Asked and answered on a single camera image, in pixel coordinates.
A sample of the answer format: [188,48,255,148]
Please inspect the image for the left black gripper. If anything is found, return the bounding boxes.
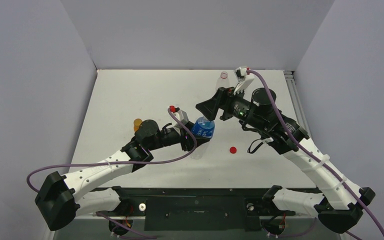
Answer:
[147,121,209,152]

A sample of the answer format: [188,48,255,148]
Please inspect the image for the blue label water bottle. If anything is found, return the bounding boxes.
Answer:
[190,116,216,160]

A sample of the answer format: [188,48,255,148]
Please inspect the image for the orange juice bottle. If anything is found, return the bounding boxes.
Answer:
[133,118,143,132]

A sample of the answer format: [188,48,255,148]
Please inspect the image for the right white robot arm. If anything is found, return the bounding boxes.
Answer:
[196,87,375,234]

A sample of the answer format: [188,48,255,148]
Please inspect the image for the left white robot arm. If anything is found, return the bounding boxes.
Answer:
[34,119,210,231]

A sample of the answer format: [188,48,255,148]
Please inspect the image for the red label water bottle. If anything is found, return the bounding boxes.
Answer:
[215,71,230,91]

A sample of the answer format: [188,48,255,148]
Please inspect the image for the red bottle cap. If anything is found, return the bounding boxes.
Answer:
[229,146,237,154]

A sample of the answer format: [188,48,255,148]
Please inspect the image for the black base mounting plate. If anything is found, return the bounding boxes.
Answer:
[98,186,296,233]

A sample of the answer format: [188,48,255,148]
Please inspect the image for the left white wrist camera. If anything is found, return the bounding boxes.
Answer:
[168,105,189,129]

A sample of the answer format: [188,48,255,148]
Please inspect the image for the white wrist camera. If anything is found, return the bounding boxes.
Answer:
[233,66,255,95]
[168,105,189,129]

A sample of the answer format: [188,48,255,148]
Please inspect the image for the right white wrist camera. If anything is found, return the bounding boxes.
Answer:
[233,66,255,95]

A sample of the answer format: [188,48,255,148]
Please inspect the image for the aluminium rail frame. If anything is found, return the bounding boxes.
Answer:
[284,70,348,220]

